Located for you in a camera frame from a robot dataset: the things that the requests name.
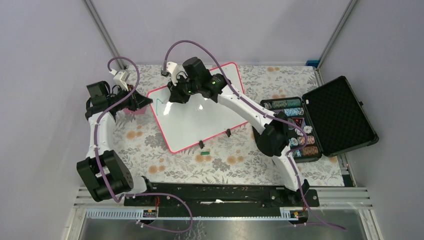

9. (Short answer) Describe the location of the black whiteboard stand foot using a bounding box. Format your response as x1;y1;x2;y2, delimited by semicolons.
198;140;205;149

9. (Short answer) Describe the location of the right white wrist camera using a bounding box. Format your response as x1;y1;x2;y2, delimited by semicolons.
161;61;178;86

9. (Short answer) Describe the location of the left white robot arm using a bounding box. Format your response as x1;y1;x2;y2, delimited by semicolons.
76;81;153;202

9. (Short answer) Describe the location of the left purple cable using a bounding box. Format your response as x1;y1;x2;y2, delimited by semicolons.
93;56;194;234

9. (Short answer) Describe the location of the pink framed whiteboard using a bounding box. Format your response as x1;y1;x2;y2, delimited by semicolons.
146;62;251;155

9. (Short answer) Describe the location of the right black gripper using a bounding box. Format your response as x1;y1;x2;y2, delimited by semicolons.
167;73;200;104

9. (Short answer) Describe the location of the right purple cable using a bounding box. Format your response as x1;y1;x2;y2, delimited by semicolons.
163;39;347;231

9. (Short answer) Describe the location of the floral table mat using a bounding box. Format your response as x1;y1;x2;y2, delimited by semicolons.
112;64;347;187

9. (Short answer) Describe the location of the blue clip at corner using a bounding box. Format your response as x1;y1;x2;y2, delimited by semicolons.
305;60;320;68

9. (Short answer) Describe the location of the black poker chip case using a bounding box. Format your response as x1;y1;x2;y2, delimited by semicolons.
260;76;379;163

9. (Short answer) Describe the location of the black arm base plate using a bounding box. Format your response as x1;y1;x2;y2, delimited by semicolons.
124;182;320;218

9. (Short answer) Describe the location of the purple cable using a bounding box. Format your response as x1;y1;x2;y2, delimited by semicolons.
93;56;194;234
163;39;347;231

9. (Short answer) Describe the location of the pink eraser block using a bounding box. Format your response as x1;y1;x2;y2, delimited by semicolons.
123;106;147;115

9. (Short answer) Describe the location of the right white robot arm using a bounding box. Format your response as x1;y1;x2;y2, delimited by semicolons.
161;57;307;206

